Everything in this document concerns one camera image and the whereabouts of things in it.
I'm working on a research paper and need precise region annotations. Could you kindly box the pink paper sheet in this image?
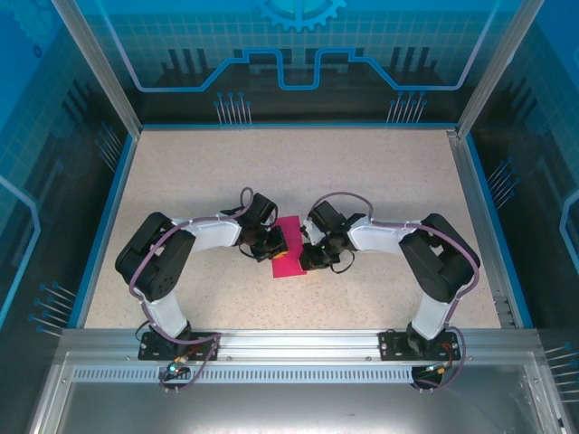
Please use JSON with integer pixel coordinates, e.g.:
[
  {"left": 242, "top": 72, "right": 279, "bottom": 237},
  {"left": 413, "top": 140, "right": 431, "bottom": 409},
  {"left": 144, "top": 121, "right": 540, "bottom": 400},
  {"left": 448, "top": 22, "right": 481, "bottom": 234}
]
[{"left": 271, "top": 215, "right": 309, "bottom": 278}]

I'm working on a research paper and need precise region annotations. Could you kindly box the sheet metal tray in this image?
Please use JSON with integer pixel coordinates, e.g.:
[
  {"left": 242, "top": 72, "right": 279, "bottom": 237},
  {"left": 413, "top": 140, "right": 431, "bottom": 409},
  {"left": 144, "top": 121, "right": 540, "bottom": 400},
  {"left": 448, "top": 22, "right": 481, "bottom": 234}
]
[{"left": 26, "top": 352, "right": 566, "bottom": 434}]

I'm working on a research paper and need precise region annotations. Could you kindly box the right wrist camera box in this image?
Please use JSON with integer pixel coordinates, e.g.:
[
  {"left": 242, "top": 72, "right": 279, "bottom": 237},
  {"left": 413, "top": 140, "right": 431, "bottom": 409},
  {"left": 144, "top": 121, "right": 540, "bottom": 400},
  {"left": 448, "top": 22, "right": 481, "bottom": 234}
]
[{"left": 302, "top": 218, "right": 323, "bottom": 243}]

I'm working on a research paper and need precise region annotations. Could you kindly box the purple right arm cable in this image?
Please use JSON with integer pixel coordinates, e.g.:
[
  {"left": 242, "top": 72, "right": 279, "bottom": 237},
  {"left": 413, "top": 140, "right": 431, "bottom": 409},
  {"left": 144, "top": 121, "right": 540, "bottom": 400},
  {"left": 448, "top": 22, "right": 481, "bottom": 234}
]
[{"left": 309, "top": 192, "right": 481, "bottom": 393}]

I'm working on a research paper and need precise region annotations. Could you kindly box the aluminium mounting rail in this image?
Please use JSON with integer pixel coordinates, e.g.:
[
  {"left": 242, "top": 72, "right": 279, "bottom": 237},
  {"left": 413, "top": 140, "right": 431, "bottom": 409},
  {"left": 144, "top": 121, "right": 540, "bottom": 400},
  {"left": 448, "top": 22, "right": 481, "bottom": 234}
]
[{"left": 61, "top": 328, "right": 539, "bottom": 359}]

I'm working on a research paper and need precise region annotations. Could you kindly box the slotted metal cable duct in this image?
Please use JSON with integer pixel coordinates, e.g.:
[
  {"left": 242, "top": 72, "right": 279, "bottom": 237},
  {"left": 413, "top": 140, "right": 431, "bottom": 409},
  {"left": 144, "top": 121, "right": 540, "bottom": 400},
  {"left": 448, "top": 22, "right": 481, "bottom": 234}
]
[{"left": 71, "top": 366, "right": 530, "bottom": 384}]

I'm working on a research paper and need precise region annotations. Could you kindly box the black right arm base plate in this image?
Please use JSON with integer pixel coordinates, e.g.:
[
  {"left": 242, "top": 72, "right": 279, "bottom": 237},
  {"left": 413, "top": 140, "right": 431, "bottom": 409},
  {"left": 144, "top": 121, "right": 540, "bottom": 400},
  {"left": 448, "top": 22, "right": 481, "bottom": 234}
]
[{"left": 378, "top": 329, "right": 463, "bottom": 362}]

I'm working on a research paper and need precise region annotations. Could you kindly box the aluminium side rail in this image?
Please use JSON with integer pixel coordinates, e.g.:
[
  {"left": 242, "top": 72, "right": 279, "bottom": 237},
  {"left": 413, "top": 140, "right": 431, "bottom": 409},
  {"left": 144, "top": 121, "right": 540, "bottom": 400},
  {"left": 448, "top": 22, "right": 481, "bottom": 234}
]
[{"left": 445, "top": 128, "right": 517, "bottom": 329}]

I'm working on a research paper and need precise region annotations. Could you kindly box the cable connector with light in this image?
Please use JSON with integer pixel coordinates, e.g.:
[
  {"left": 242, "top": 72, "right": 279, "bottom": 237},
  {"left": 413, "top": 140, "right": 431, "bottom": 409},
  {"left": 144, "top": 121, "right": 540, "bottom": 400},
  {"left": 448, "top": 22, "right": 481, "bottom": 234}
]
[
  {"left": 422, "top": 361, "right": 454, "bottom": 377},
  {"left": 163, "top": 356, "right": 190, "bottom": 380}
]

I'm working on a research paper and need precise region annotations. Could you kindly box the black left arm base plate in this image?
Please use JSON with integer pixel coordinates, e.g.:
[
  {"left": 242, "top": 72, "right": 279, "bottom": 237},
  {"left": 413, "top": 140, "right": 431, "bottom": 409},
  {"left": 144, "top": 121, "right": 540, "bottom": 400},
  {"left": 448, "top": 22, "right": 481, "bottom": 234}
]
[{"left": 138, "top": 331, "right": 222, "bottom": 362}]

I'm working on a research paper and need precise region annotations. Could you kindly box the aluminium frame post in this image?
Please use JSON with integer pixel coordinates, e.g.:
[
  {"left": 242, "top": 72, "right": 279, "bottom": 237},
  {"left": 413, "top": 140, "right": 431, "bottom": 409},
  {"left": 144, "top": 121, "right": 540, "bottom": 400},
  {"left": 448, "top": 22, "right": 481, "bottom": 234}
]
[
  {"left": 456, "top": 0, "right": 546, "bottom": 137},
  {"left": 50, "top": 0, "right": 142, "bottom": 137}
]

